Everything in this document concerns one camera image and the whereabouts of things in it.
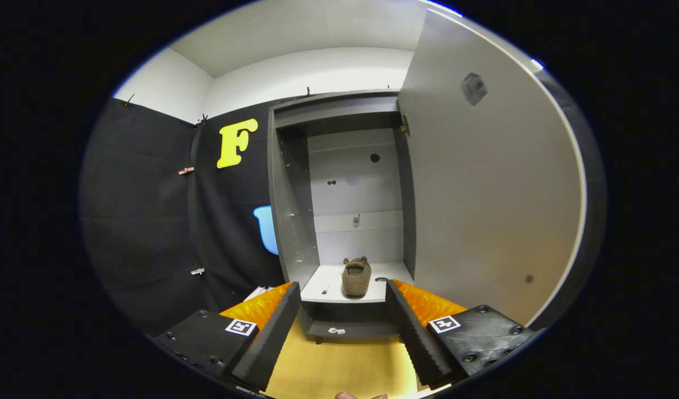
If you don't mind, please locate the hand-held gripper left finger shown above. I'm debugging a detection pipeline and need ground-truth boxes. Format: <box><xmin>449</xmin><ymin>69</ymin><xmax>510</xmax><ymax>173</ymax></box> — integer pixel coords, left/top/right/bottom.
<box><xmin>151</xmin><ymin>281</ymin><xmax>301</xmax><ymax>392</ymax></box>

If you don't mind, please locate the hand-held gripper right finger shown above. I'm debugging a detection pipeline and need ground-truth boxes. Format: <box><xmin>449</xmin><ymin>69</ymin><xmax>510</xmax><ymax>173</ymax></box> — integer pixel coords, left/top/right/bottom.
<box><xmin>385</xmin><ymin>279</ymin><xmax>537</xmax><ymax>388</ymax></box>

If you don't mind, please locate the brown fuzzy shoe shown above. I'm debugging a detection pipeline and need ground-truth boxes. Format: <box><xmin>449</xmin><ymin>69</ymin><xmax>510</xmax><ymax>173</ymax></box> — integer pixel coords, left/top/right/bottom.
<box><xmin>341</xmin><ymin>256</ymin><xmax>372</xmax><ymax>299</ymax></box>

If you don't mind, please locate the beige shoe cabinet door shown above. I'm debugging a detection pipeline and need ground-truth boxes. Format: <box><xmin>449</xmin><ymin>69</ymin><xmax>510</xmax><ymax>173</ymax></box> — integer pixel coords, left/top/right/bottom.
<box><xmin>398</xmin><ymin>8</ymin><xmax>609</xmax><ymax>330</ymax></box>

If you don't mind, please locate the dark grey shoe cabinet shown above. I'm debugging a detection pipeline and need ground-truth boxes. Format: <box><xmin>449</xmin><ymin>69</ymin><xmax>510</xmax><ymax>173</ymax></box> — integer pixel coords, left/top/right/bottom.
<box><xmin>268</xmin><ymin>89</ymin><xmax>418</xmax><ymax>345</ymax></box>

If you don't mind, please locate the black backdrop cloth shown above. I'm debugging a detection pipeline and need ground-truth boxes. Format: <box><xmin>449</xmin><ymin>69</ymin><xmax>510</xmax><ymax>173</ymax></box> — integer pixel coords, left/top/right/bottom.
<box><xmin>79</xmin><ymin>97</ymin><xmax>287</xmax><ymax>336</ymax></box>

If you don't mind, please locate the long ceiling light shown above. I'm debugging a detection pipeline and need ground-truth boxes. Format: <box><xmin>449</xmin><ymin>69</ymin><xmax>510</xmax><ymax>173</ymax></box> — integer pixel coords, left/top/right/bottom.
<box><xmin>417</xmin><ymin>0</ymin><xmax>463</xmax><ymax>17</ymax></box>

